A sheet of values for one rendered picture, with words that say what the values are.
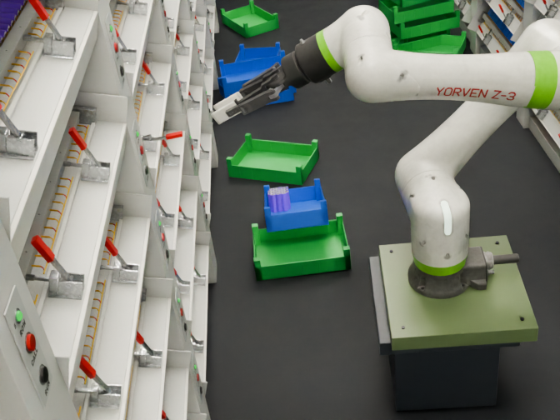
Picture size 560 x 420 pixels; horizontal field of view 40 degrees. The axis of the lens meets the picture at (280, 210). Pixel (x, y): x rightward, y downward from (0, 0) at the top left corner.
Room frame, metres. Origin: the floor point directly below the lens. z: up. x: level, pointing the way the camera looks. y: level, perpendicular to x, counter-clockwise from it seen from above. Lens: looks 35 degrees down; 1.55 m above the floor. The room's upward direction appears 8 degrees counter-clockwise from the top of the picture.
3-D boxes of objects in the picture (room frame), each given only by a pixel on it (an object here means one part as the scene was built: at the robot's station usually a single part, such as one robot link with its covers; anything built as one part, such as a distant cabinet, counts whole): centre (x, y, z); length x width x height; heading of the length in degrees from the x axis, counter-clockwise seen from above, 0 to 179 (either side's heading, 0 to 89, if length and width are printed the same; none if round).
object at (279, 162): (2.54, 0.00, 0.04); 0.30 x 0.20 x 0.08; 65
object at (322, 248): (1.97, -0.05, 0.04); 0.30 x 0.20 x 0.08; 89
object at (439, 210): (1.41, -0.36, 0.48); 0.16 x 0.13 x 0.19; 1
